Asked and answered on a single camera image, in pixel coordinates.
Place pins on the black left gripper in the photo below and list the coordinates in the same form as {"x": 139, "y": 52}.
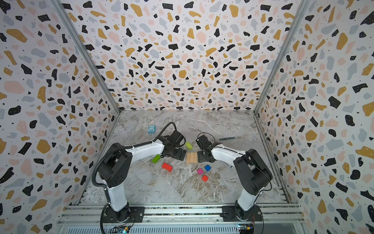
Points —
{"x": 178, "y": 156}

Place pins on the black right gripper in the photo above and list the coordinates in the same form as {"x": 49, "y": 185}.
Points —
{"x": 203, "y": 153}

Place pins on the natural wood block marked 31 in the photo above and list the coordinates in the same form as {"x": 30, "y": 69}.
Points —
{"x": 188, "y": 158}

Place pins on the natural wood block marked 58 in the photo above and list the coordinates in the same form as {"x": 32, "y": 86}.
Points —
{"x": 196, "y": 158}

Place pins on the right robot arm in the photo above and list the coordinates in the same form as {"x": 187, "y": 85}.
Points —
{"x": 254, "y": 175}

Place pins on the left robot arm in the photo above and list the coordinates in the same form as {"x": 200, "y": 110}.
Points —
{"x": 112, "y": 170}

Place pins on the lime green rectangular block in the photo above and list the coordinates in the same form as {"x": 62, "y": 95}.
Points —
{"x": 188, "y": 145}

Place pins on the magenta cube block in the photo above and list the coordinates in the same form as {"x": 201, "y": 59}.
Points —
{"x": 200, "y": 171}

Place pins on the red arch block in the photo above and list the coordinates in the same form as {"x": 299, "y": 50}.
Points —
{"x": 167, "y": 167}

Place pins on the dark green rectangular block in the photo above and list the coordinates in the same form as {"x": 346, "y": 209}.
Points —
{"x": 156, "y": 159}

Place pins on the blue owl toy block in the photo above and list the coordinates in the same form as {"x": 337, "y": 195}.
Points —
{"x": 152, "y": 129}

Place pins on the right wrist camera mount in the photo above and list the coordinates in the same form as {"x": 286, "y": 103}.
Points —
{"x": 203, "y": 143}

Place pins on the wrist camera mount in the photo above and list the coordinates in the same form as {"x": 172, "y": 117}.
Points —
{"x": 177, "y": 139}
{"x": 203, "y": 143}

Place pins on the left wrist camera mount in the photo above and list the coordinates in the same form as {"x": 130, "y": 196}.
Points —
{"x": 177, "y": 139}

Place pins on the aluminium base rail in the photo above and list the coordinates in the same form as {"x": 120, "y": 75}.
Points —
{"x": 159, "y": 214}

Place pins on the left corner metal post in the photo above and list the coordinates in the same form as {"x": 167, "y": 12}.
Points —
{"x": 58, "y": 7}

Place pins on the corner metal post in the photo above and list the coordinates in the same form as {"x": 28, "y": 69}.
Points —
{"x": 58, "y": 7}
{"x": 288, "y": 40}

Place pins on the right corner metal post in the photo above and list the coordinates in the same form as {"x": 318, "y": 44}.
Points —
{"x": 288, "y": 40}

